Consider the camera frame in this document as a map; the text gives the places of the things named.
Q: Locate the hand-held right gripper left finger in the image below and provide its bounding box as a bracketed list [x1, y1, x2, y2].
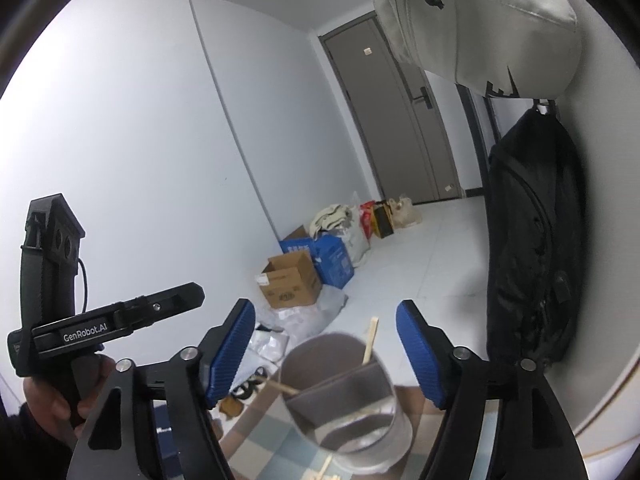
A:
[65, 298, 257, 480]

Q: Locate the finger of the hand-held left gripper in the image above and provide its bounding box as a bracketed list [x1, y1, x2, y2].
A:
[117, 282, 206, 332]

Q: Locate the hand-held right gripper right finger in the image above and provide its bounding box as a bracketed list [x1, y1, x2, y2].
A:
[395, 300, 591, 480]

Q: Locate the person's left forearm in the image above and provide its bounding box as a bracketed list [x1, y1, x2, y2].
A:
[0, 400, 68, 480]

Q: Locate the person's left hand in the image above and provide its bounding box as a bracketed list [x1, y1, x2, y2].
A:
[22, 352, 118, 441]

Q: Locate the black white patterned object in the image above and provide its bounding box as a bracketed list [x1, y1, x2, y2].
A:
[235, 367, 278, 401]

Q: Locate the brown crumpled object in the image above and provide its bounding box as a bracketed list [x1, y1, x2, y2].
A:
[220, 395, 246, 421]

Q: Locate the wooden chopstick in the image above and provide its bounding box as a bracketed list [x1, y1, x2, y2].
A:
[310, 454, 337, 480]
[361, 317, 380, 365]
[260, 377, 303, 395]

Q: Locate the white plastic packaging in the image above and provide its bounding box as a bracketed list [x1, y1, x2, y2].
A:
[255, 287, 348, 361]

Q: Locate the brown cardboard box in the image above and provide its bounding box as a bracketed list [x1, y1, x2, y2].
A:
[260, 251, 323, 309]

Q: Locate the checked tablecloth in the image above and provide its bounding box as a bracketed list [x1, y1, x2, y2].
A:
[215, 385, 501, 480]

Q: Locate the white woven sack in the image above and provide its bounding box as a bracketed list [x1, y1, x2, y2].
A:
[332, 192, 372, 267]

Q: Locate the blue cardboard box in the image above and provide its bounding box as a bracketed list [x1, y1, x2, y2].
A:
[279, 234, 355, 289]

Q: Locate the yellow and black bag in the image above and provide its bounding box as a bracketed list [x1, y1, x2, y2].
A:
[372, 201, 396, 239]

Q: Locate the beige plastic bag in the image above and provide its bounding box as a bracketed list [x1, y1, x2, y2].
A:
[387, 196, 423, 231]

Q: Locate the red bag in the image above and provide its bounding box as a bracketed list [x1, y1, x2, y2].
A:
[360, 201, 377, 238]

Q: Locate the cream crumpled cloth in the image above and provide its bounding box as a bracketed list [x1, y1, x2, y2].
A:
[310, 203, 353, 238]

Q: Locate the black backpack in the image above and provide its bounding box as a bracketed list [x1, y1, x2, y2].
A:
[486, 105, 587, 368]

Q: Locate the black framed door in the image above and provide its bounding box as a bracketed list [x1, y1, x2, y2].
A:
[456, 82, 502, 198]

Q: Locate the grey door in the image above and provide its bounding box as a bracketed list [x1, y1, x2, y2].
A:
[319, 12, 461, 203]

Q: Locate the white hanging jacket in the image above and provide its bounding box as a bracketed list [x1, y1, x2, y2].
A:
[366, 0, 583, 98]

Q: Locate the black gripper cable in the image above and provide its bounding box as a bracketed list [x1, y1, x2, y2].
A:
[75, 259, 90, 313]

